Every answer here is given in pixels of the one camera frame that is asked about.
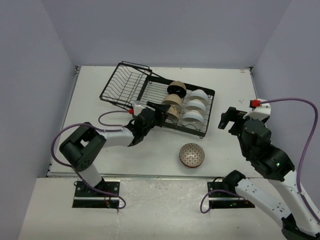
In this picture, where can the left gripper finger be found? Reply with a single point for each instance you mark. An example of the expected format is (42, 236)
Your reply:
(160, 108)
(160, 119)

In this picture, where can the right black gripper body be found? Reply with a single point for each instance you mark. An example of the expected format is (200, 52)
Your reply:
(246, 150)

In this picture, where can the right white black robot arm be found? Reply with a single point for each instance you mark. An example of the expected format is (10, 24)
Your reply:
(273, 164)

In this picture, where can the far white bowl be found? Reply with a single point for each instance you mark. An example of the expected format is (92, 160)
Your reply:
(199, 94)

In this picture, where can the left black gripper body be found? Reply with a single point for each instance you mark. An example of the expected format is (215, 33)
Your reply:
(148, 128)

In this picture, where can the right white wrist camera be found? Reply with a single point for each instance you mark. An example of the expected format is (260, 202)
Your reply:
(259, 110)

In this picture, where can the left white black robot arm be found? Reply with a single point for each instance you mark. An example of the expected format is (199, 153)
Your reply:
(82, 147)

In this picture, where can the white bowl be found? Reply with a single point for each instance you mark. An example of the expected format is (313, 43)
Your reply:
(196, 105)
(199, 94)
(193, 118)

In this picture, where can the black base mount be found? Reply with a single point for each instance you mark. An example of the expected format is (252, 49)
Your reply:
(86, 198)
(222, 200)

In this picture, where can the tan bowl with leaf motif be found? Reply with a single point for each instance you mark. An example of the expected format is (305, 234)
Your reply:
(173, 114)

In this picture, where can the middle white bowl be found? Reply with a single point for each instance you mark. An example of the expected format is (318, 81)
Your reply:
(196, 105)

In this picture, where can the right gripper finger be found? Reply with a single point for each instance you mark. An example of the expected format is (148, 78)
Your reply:
(266, 119)
(231, 115)

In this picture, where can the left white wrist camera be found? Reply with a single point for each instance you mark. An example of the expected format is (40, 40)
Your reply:
(137, 107)

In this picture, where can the red patterned bowl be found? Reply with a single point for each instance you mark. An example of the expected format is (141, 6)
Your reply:
(191, 155)

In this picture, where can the black glazed tan bowl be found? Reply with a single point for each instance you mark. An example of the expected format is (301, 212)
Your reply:
(178, 88)

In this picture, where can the plain tan bowl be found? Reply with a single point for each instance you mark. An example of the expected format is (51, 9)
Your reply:
(174, 100)

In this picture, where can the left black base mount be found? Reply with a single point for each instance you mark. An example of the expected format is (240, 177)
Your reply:
(86, 198)

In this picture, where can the black wire dish rack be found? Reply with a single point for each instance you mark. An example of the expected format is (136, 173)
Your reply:
(131, 82)

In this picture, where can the near white bowl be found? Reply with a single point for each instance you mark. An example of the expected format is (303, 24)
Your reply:
(193, 118)

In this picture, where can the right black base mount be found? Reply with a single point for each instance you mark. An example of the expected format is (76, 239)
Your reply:
(222, 200)

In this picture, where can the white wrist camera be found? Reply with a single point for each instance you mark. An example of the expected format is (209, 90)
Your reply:
(259, 110)
(137, 107)

